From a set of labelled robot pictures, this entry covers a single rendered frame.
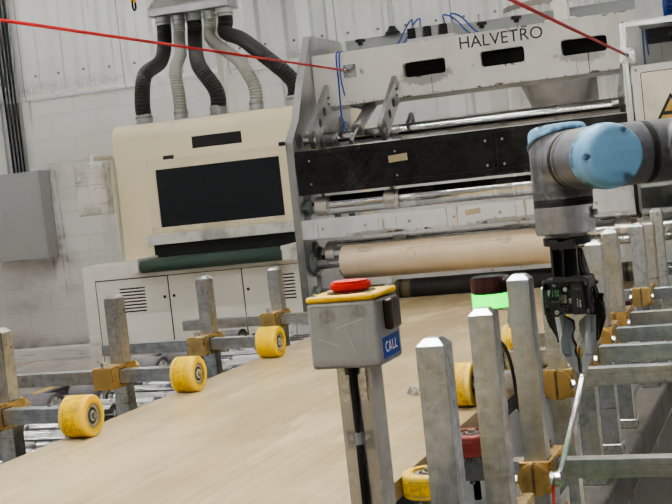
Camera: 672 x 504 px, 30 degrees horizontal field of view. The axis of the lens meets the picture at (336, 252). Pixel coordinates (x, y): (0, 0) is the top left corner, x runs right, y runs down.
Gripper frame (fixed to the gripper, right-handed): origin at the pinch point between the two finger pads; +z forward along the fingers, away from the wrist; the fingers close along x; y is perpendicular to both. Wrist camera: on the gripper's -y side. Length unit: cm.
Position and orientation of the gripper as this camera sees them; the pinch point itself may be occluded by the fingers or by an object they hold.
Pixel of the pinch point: (580, 363)
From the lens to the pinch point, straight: 198.2
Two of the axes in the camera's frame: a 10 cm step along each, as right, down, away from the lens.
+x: 9.3, -0.8, -3.5
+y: -3.4, 0.8, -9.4
